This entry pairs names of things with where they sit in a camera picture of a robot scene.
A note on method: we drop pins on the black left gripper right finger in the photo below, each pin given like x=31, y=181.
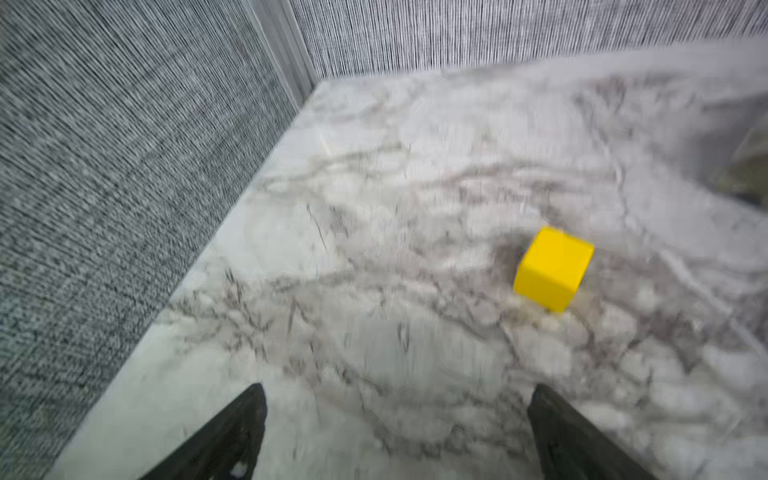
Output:
x=569, y=446

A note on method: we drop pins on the glass spice jar black lid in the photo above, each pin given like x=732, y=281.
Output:
x=745, y=175

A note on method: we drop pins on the yellow cube block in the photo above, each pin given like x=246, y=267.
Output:
x=552, y=269

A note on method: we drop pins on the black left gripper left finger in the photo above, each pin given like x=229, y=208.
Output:
x=226, y=447

